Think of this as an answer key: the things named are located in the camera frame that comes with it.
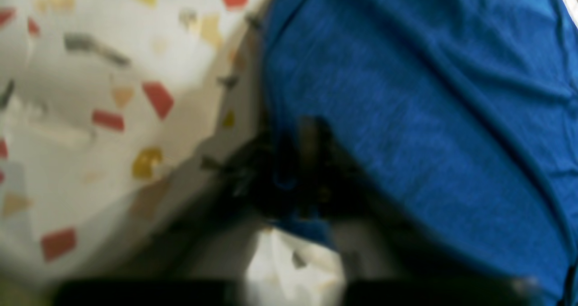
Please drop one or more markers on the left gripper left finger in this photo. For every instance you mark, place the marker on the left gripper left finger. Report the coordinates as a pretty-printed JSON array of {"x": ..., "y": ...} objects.
[{"x": 201, "y": 258}]

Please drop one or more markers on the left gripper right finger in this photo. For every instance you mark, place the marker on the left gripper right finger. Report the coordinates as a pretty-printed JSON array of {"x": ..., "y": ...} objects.
[{"x": 389, "y": 259}]

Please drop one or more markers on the dark blue t-shirt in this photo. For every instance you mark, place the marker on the dark blue t-shirt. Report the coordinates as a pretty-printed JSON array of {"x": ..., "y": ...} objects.
[{"x": 462, "y": 111}]

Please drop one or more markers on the terrazzo patterned table cloth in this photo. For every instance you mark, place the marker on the terrazzo patterned table cloth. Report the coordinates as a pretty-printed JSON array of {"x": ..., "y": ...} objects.
[{"x": 114, "y": 115}]

